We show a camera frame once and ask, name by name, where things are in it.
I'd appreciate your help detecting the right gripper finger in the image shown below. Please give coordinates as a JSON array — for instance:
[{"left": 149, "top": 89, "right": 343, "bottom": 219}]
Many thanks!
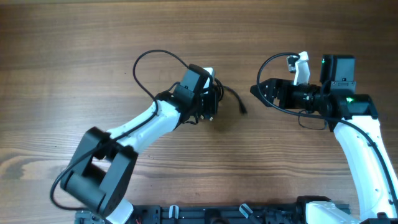
[
  {"left": 250, "top": 85, "right": 279, "bottom": 107},
  {"left": 258, "top": 78, "right": 280, "bottom": 92}
]

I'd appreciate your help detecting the black usb cable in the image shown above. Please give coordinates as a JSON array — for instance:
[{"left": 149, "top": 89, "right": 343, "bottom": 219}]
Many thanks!
[{"left": 213, "top": 77, "right": 248, "bottom": 115}]

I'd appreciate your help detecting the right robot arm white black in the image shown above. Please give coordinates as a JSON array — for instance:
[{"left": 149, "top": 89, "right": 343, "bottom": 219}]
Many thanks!
[{"left": 250, "top": 52, "right": 397, "bottom": 223}]

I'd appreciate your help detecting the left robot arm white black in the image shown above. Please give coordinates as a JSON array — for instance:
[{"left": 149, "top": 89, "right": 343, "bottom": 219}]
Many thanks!
[{"left": 60, "top": 64, "right": 219, "bottom": 223}]

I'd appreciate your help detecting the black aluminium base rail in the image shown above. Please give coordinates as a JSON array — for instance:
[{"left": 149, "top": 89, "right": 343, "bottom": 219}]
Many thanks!
[{"left": 74, "top": 203, "right": 352, "bottom": 224}]

